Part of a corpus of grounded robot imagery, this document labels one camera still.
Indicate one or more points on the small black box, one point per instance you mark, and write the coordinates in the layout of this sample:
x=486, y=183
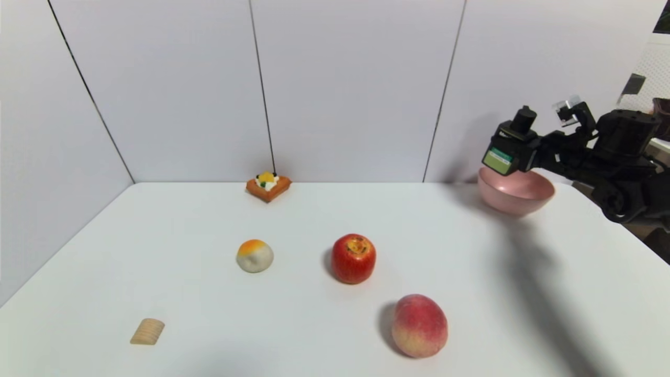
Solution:
x=633, y=84

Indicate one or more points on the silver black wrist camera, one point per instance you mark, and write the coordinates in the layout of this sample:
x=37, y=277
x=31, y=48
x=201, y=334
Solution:
x=573, y=111

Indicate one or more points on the pink yellow peach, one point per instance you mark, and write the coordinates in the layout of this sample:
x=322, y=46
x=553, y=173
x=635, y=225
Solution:
x=420, y=327

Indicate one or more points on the red apple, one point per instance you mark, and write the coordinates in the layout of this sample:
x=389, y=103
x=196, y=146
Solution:
x=353, y=262

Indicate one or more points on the beige ridged biscuit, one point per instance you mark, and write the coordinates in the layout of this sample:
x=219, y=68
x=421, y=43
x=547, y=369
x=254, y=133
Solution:
x=147, y=332

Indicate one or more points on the dark container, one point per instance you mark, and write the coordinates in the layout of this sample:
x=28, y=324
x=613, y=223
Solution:
x=663, y=107

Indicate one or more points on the white side table top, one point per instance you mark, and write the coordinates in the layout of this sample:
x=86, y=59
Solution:
x=662, y=146

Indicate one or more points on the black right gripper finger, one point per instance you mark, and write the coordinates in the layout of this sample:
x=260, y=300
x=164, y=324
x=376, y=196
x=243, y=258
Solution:
x=528, y=156
x=523, y=119

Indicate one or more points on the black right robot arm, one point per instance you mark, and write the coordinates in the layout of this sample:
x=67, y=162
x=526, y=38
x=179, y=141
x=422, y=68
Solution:
x=625, y=157

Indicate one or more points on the white pegboard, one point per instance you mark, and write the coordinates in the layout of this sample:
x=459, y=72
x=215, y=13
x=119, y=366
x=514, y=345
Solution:
x=651, y=63

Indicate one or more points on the pink plastic bowl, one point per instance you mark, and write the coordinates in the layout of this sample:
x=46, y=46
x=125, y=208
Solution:
x=515, y=199

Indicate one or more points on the toy waffle with fruit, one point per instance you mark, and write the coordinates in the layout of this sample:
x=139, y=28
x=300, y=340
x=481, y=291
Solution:
x=269, y=188

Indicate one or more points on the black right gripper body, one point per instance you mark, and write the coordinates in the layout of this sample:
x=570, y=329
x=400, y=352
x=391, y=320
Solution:
x=503, y=157

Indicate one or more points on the white bun orange top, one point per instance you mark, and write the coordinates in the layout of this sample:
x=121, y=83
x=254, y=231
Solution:
x=255, y=257

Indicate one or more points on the black pump bottle green label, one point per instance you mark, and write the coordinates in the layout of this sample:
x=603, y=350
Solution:
x=503, y=152

